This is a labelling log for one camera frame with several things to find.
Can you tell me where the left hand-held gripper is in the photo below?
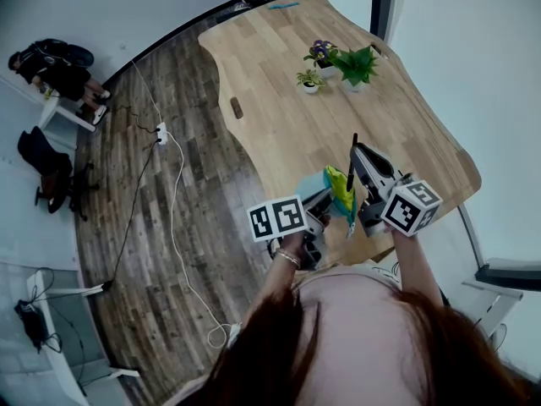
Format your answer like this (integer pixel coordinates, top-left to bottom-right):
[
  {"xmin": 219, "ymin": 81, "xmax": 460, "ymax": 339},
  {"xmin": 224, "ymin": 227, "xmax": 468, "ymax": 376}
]
[{"xmin": 246, "ymin": 186, "xmax": 335, "ymax": 272}]

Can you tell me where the thin wrist bracelet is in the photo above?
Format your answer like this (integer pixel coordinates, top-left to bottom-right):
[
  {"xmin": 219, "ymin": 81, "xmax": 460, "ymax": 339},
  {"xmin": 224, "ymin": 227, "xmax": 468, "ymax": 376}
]
[{"xmin": 274, "ymin": 247, "xmax": 303, "ymax": 270}]

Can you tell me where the thick white cable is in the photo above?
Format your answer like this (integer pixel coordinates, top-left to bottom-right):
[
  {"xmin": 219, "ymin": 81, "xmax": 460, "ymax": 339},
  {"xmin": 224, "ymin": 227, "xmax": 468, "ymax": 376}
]
[{"xmin": 166, "ymin": 131, "xmax": 234, "ymax": 350}]

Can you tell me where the black office chair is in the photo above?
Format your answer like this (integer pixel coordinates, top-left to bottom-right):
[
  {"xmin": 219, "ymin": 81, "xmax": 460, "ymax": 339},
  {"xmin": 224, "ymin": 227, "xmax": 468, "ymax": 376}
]
[{"xmin": 17, "ymin": 125, "xmax": 101, "ymax": 223}]

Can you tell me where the black pen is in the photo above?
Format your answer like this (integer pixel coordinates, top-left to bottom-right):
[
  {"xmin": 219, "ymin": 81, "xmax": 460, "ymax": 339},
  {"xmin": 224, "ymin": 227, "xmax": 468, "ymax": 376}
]
[{"xmin": 346, "ymin": 132, "xmax": 360, "ymax": 195}]

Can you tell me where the thin white cable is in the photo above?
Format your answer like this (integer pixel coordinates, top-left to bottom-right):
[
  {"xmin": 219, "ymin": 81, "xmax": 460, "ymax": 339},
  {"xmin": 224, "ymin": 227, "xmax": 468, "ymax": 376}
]
[{"xmin": 130, "ymin": 58, "xmax": 164, "ymax": 127}]

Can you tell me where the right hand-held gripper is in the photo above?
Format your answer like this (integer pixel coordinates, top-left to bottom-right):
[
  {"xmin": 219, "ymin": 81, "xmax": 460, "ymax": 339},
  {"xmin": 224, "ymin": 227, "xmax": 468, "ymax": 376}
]
[{"xmin": 350, "ymin": 142, "xmax": 444, "ymax": 239}]

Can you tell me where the purple flower potted plant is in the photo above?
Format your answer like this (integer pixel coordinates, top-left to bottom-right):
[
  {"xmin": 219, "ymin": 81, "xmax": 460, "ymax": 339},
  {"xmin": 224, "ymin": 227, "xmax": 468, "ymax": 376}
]
[{"xmin": 303, "ymin": 39, "xmax": 340, "ymax": 80}]

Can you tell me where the person's left forearm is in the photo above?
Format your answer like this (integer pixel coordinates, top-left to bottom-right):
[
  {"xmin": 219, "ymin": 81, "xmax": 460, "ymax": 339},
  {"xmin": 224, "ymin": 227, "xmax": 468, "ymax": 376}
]
[{"xmin": 253, "ymin": 230, "xmax": 308, "ymax": 309}]

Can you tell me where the small variegated potted plant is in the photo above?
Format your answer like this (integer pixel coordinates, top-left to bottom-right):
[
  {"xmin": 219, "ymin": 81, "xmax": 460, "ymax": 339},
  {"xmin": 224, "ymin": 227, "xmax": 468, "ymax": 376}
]
[{"xmin": 295, "ymin": 69, "xmax": 326, "ymax": 96}]

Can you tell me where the light blue drawstring pouch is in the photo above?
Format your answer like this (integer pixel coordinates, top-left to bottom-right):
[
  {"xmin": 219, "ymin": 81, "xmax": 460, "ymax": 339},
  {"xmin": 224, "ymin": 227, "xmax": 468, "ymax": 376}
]
[{"xmin": 294, "ymin": 165, "xmax": 358, "ymax": 239}]

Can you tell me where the black box on desk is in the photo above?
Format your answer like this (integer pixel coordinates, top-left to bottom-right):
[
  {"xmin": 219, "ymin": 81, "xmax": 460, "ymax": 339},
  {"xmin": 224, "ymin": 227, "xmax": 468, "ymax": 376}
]
[{"xmin": 14, "ymin": 299, "xmax": 50, "ymax": 351}]

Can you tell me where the small white table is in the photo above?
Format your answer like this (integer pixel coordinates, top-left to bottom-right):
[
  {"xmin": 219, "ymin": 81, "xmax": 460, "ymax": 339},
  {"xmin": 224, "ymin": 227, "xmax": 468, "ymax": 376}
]
[{"xmin": 37, "ymin": 89, "xmax": 98, "ymax": 134}]

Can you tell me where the person's right forearm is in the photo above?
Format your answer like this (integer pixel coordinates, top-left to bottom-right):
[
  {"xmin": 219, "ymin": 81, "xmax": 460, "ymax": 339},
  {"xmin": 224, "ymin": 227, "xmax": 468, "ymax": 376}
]
[{"xmin": 390, "ymin": 228, "xmax": 445, "ymax": 309}]

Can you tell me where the white desk with metal frame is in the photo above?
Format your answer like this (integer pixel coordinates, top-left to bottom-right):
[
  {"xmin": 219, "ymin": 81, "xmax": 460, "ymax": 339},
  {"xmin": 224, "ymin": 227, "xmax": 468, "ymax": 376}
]
[{"xmin": 25, "ymin": 268, "xmax": 141, "ymax": 406}]

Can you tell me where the short black cable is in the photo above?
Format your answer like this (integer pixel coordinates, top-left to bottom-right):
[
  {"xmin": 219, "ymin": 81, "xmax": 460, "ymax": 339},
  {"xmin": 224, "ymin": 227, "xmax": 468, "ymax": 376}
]
[{"xmin": 107, "ymin": 103, "xmax": 162, "ymax": 135}]

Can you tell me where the green leafy potted plant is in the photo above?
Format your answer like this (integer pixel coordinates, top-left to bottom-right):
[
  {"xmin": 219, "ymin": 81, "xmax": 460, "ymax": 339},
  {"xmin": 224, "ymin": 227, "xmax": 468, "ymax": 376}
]
[{"xmin": 331, "ymin": 45, "xmax": 380, "ymax": 93}]

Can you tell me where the person's torso in pink shirt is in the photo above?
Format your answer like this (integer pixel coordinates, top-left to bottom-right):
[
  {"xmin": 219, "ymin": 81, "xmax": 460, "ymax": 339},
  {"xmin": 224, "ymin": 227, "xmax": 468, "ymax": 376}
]
[{"xmin": 290, "ymin": 264, "xmax": 429, "ymax": 406}]

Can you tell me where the white desk frame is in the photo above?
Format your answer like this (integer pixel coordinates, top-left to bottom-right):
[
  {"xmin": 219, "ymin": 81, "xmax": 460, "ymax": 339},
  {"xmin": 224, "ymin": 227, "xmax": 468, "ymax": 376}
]
[{"xmin": 462, "ymin": 278, "xmax": 526, "ymax": 338}]

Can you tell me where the dark window frame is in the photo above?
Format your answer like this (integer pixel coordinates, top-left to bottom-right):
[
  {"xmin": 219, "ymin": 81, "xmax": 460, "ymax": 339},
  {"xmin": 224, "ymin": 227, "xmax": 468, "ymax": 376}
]
[
  {"xmin": 350, "ymin": 0, "xmax": 399, "ymax": 42},
  {"xmin": 474, "ymin": 257, "xmax": 541, "ymax": 292}
]

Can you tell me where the long black cable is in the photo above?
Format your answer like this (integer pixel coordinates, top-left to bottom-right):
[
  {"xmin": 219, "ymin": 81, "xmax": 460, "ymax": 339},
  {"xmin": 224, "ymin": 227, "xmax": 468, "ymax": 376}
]
[{"xmin": 102, "ymin": 140, "xmax": 161, "ymax": 292}]

